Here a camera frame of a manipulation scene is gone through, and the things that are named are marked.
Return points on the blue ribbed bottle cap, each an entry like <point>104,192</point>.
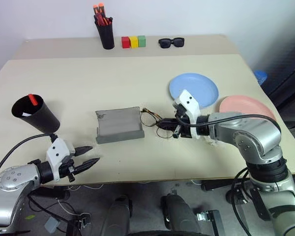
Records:
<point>260,77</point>

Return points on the grey glasses case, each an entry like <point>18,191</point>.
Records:
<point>119,125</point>

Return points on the thin-framed eyeglasses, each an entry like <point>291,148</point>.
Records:
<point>150,119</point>

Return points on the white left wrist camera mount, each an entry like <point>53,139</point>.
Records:
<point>57,151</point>

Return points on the black sunglasses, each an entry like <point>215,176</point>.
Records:
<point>172,42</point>

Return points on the black textured chair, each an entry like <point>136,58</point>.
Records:
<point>285,73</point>

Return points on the dark rounded robot leg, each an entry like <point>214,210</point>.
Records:
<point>119,216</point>
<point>179,216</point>

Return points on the red marker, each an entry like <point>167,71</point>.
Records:
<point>33,99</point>

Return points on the red wooden block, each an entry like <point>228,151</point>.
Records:
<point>125,42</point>

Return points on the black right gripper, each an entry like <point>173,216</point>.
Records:
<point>185,131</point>

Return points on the small grey floor box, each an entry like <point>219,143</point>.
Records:
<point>51,225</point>

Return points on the green wooden block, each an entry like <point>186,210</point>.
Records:
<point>142,41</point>

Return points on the orange-tipped black red screwdriver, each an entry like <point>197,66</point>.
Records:
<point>96,9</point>
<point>101,8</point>

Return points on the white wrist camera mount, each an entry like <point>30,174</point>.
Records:
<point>190,103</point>
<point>57,151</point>

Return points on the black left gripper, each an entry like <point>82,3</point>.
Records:
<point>66,169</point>

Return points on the yellow wooden block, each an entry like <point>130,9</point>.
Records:
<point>134,42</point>

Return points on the pink plate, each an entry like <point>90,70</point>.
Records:
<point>245,105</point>

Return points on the black table frame bar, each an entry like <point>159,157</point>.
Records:
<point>217,185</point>

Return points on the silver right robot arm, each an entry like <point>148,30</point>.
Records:
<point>255,140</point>

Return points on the tall black tool holder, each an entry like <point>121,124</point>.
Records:
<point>107,35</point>

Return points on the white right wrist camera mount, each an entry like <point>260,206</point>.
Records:
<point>190,103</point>

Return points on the blue plate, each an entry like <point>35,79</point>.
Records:
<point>199,88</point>

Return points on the black plastic cup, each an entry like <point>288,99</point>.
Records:
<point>40,116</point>

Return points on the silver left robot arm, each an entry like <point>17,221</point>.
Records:
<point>12,182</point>

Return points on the black metal caster bracket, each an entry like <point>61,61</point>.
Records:
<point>211,220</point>

